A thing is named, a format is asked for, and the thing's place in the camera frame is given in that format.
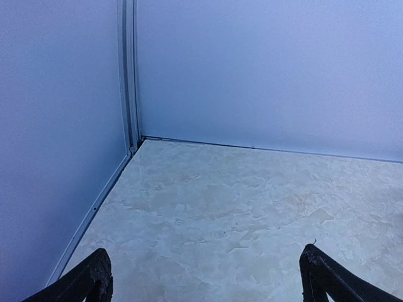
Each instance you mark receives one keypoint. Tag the aluminium corner post left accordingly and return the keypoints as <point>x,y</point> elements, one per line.
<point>127,71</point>

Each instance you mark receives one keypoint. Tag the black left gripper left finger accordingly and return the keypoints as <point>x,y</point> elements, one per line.
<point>90,280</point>

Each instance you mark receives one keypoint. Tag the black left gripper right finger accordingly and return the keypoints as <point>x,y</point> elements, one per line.
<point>324,278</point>

